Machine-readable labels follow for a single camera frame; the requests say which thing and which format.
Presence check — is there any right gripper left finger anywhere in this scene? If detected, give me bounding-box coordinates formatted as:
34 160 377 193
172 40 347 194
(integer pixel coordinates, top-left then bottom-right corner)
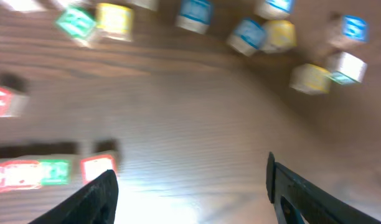
29 170 119 224

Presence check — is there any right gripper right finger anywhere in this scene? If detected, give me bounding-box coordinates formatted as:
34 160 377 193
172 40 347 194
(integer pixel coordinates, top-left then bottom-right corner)
266 152 380 224

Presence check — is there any red I block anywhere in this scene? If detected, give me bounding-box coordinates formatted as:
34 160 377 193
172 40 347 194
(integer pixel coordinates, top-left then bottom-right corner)
80 151 120 184

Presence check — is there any green R block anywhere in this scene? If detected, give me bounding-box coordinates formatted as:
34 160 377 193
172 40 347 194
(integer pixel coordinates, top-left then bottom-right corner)
39 159 72 185

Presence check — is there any yellow block lower right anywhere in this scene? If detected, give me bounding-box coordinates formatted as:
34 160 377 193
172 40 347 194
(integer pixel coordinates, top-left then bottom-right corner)
289 63 331 95

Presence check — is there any red A block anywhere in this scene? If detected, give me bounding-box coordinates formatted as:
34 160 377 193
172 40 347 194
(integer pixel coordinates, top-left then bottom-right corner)
0 86 29 118

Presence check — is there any white green Z block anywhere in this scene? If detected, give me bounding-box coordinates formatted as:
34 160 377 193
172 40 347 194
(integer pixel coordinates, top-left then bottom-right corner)
326 52 367 85

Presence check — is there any yellow block beside 2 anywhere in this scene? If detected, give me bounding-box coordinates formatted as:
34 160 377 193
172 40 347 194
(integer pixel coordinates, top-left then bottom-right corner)
260 20 297 54

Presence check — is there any blue 2 block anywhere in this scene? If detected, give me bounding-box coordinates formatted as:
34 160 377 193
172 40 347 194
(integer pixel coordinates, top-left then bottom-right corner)
227 18 266 57

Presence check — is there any blue D block lower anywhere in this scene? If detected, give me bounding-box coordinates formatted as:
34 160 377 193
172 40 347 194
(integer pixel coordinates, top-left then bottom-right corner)
326 15 369 49

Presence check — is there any green B block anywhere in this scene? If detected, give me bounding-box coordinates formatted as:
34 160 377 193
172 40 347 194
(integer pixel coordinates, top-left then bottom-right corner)
55 6 100 48

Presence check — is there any yellow block beside B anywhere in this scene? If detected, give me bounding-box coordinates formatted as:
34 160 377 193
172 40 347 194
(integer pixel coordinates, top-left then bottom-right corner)
96 2 134 42

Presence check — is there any blue T block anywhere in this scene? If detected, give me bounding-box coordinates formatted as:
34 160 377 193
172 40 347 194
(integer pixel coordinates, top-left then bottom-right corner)
176 0 213 34

